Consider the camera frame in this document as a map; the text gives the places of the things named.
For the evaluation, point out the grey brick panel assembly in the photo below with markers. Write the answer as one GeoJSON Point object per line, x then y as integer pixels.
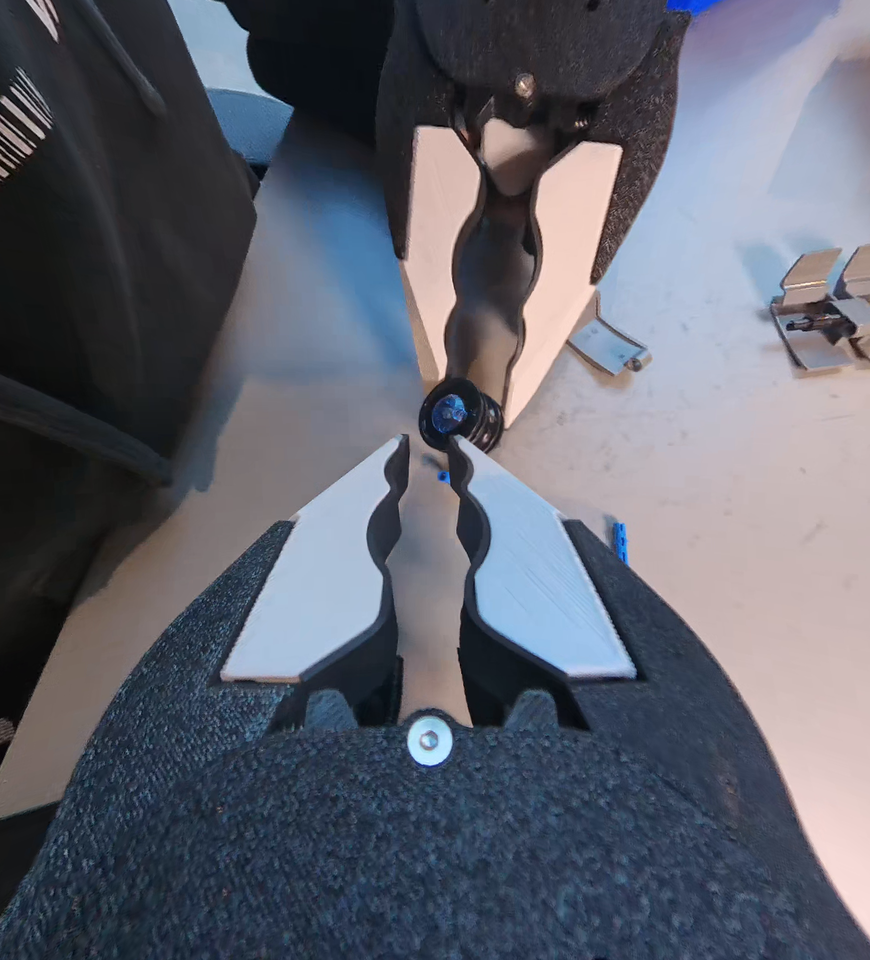
{"type": "Point", "coordinates": [862, 319]}

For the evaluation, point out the grey hinged panel piece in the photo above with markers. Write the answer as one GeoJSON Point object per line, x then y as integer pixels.
{"type": "Point", "coordinates": [607, 345]}

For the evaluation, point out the grey desk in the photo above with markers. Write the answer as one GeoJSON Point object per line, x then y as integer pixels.
{"type": "Point", "coordinates": [705, 487]}

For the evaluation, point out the person's black hoodie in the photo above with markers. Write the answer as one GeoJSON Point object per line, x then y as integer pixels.
{"type": "Point", "coordinates": [67, 300]}

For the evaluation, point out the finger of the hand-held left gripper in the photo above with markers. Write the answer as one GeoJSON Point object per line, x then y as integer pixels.
{"type": "Point", "coordinates": [431, 225]}
{"type": "Point", "coordinates": [570, 240]}

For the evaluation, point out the person's left forearm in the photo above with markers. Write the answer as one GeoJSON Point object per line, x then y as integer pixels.
{"type": "Point", "coordinates": [315, 60]}

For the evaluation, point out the dark mesh chair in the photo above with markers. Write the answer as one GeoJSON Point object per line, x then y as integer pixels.
{"type": "Point", "coordinates": [254, 124]}

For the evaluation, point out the black wheel brick assembly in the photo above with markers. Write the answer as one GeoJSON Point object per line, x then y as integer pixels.
{"type": "Point", "coordinates": [483, 420]}

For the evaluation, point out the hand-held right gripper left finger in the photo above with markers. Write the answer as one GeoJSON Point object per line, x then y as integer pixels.
{"type": "Point", "coordinates": [315, 592]}

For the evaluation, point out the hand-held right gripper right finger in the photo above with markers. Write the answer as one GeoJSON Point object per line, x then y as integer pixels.
{"type": "Point", "coordinates": [547, 592]}

